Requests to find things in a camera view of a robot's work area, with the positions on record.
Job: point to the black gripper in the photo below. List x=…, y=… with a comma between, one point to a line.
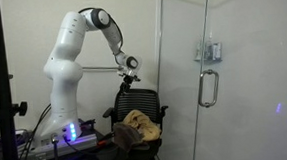
x=130, y=80

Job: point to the grey towel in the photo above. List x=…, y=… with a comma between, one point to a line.
x=128, y=136

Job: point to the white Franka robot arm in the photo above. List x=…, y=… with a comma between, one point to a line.
x=65, y=78

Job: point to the black mesh office chair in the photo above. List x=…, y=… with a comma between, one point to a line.
x=141, y=101

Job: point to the yellow towel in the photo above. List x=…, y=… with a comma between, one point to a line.
x=142, y=121

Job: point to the black purple clamp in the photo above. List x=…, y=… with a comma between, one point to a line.
x=87, y=124

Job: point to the black orange bar clamp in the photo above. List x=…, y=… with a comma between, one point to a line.
x=105, y=139

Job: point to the fixed glass shower panel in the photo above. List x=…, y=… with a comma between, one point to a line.
x=179, y=71

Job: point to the shower shelf caddy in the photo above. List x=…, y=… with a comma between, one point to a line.
x=208, y=52

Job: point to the black clamp knob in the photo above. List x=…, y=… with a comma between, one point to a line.
x=21, y=108

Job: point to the glass shower door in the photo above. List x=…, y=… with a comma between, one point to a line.
x=250, y=83

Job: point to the metal wall towel bar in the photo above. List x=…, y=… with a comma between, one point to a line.
x=99, y=68

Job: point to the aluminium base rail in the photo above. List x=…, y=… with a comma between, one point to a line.
x=64, y=146

